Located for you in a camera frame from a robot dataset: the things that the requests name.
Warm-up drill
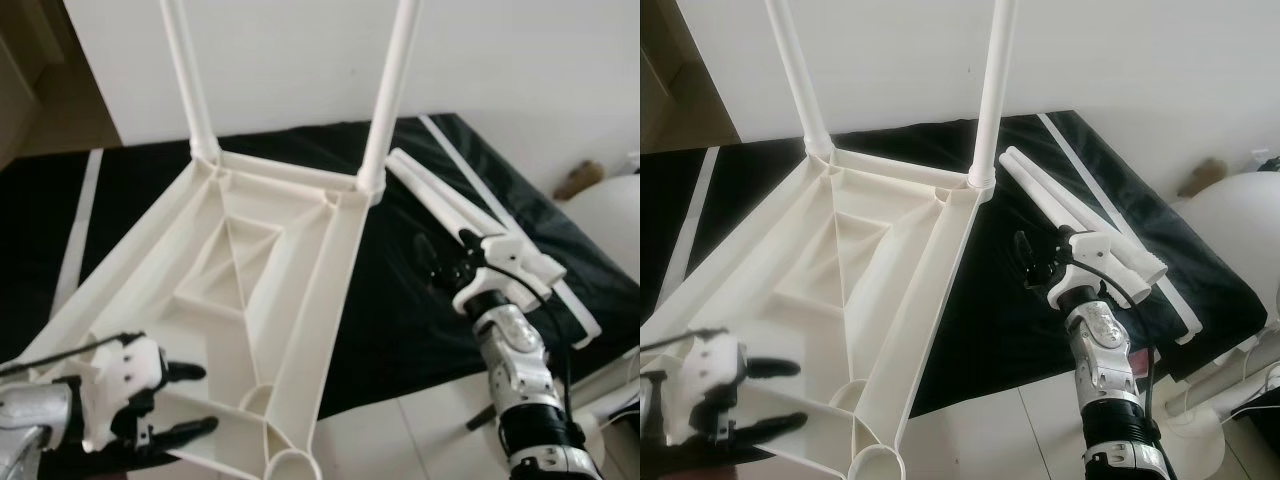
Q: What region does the brown plush object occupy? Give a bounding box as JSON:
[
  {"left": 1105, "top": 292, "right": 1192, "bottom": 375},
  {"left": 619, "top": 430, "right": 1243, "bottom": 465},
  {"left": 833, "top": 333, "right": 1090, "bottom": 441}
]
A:
[
  {"left": 555, "top": 160, "right": 606, "bottom": 199},
  {"left": 1180, "top": 157, "right": 1229, "bottom": 196}
]

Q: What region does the white standing fan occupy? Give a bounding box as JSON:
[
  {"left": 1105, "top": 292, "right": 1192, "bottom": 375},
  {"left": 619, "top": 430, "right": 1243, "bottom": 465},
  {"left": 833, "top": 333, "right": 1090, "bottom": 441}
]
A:
[
  {"left": 560, "top": 172, "right": 641, "bottom": 441},
  {"left": 1150, "top": 168, "right": 1280, "bottom": 451}
]

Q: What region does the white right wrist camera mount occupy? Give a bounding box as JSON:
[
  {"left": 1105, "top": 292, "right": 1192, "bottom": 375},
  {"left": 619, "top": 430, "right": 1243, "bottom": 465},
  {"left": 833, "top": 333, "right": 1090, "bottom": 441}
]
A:
[
  {"left": 1048, "top": 228, "right": 1111, "bottom": 306},
  {"left": 450, "top": 228, "right": 526, "bottom": 316}
]

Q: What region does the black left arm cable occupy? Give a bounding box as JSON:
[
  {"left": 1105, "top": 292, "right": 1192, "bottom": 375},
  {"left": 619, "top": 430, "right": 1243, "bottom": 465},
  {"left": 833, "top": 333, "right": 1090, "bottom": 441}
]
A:
[
  {"left": 0, "top": 332, "right": 143, "bottom": 377},
  {"left": 640, "top": 326, "right": 731, "bottom": 353}
]

